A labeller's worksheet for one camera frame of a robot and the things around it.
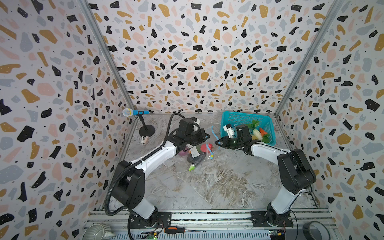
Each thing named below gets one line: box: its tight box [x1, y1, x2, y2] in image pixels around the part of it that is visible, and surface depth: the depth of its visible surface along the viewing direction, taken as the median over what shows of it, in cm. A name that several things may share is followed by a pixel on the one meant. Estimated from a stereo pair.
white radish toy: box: [251, 129, 263, 142], surface depth 106 cm
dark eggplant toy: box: [187, 153, 206, 172], surface depth 92 cm
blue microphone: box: [122, 108, 150, 117], surface depth 90 cm
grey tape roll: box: [302, 220, 331, 240], surface depth 71 cm
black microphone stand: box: [137, 110, 156, 137], surface depth 111 cm
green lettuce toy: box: [246, 120, 259, 130], surface depth 112 cm
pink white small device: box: [141, 136, 149, 146], surface depth 105 cm
